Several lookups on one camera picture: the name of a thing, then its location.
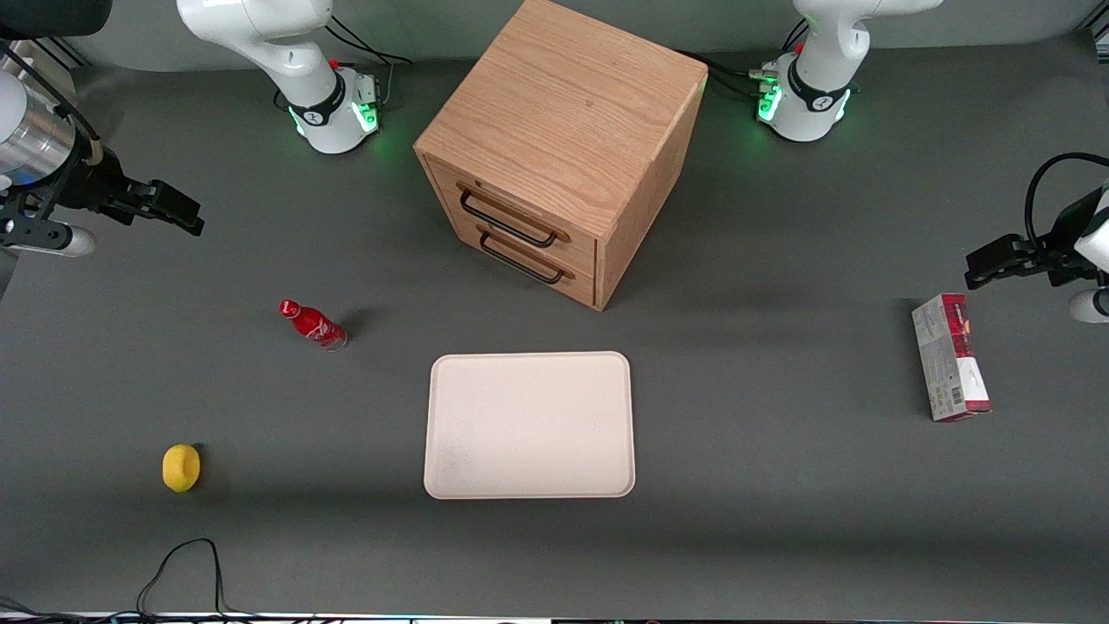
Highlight black left arm base cables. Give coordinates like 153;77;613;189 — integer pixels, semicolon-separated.
689;17;811;101

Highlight black right arm base cables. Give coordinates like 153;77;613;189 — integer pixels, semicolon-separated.
325;13;415;112

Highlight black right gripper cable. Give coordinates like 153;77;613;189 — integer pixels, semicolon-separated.
0;39;105;209

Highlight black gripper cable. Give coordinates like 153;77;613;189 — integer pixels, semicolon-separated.
1024;153;1109;252
0;39;105;209

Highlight black looped cable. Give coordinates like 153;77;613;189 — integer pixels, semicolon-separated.
136;537;261;621

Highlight aluminium frame rail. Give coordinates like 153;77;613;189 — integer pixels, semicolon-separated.
30;39;92;70

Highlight grey and red carton box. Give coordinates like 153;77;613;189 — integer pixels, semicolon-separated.
911;293;993;423

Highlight beige plastic tray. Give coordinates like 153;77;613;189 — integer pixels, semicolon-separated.
423;351;637;501

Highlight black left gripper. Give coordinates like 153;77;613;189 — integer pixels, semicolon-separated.
964;189;1107;292

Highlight black arm base cables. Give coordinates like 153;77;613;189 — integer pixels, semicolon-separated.
325;13;415;112
689;17;811;101

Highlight red soda bottle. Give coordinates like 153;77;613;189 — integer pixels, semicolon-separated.
278;299;348;352

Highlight yellow lemon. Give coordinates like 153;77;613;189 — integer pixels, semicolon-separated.
162;444;202;494

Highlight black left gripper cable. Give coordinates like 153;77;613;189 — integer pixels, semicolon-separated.
1024;153;1109;252

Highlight wooden drawer with black handle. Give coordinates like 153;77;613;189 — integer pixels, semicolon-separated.
446;204;599;309
429;160;599;271

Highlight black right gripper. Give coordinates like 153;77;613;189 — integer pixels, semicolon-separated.
52;154;206;237

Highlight wooden drawer cabinet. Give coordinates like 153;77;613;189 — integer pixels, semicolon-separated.
413;0;710;313

